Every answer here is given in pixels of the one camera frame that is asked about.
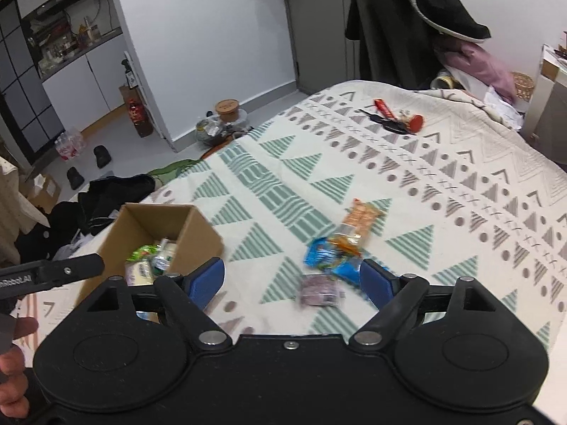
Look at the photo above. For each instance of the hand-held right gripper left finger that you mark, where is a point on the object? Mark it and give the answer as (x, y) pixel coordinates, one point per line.
(206, 281)

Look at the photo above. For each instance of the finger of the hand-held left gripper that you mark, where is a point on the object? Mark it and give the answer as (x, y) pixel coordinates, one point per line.
(66, 271)

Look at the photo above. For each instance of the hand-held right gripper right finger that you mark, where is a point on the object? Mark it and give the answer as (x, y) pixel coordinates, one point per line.
(378, 281)

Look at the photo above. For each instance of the blue snack packet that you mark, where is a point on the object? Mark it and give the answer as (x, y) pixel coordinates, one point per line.
(321, 253)
(347, 271)

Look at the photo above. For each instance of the white snack packet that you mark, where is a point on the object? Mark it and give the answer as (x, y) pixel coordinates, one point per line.
(168, 249)

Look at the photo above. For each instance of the purple snack packet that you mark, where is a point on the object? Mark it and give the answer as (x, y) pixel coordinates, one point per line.
(321, 290)

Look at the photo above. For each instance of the orange snack packet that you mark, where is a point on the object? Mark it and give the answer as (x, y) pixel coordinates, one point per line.
(361, 219)

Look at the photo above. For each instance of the clear packet of beige biscuits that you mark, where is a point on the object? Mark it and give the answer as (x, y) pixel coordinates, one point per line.
(138, 273)

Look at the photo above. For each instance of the green snack packet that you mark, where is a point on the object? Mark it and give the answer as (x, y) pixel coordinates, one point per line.
(141, 253)

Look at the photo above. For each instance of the person's left hand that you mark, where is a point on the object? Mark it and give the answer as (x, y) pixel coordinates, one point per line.
(13, 376)

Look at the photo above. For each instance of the pile of black clothes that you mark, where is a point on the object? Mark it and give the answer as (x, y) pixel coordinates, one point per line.
(110, 203)

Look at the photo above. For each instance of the brown cardboard box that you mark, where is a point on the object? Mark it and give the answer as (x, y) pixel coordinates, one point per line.
(44, 192)

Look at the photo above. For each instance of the black slipper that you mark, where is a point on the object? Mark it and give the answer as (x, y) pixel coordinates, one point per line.
(102, 156)
(75, 178)

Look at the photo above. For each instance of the green rug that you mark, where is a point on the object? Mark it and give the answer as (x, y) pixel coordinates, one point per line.
(172, 170)

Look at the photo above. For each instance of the pack of water bottles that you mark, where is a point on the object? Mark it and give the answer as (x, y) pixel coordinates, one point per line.
(71, 144)

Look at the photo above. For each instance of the orange rug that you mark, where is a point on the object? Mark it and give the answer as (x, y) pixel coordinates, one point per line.
(215, 149)

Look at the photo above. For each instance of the grey trash bag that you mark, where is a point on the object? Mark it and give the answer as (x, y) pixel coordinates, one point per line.
(210, 130)

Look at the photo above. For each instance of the red key fob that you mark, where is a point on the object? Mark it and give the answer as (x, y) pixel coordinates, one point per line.
(415, 121)

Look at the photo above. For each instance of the cola bottle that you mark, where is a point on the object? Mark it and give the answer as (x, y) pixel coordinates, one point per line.
(139, 117)

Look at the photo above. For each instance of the paper bucket with brown lid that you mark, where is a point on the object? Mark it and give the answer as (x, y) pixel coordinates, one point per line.
(228, 110)

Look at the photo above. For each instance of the red snack bar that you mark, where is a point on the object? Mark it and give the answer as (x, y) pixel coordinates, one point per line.
(383, 108)

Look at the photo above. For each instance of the brown paper bag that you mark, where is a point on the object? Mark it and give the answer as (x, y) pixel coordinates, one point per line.
(126, 97)

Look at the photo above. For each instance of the black framed glass door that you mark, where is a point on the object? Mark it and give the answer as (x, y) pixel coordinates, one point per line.
(22, 88)

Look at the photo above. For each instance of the white cabinet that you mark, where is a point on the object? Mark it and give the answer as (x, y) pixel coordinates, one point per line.
(88, 79)

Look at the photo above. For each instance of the black and white spray bottle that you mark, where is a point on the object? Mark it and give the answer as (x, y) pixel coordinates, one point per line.
(129, 73)

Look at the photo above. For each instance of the white and yellow roll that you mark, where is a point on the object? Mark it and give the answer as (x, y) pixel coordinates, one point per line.
(443, 80)

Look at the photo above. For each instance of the clutter of kitchen counter items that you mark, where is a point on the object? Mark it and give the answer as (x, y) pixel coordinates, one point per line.
(66, 40)

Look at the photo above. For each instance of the pink clothing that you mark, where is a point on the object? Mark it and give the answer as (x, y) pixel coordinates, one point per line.
(483, 64)

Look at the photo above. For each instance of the white desk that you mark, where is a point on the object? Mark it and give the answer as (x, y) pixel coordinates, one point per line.
(549, 110)

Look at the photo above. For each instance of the wicker basket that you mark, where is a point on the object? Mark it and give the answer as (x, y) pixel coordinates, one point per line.
(522, 85)

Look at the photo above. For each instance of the grey door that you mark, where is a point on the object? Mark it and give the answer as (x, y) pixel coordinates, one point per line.
(319, 31)

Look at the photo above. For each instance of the black jacket with fleece lining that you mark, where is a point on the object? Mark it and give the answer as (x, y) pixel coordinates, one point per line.
(443, 4)

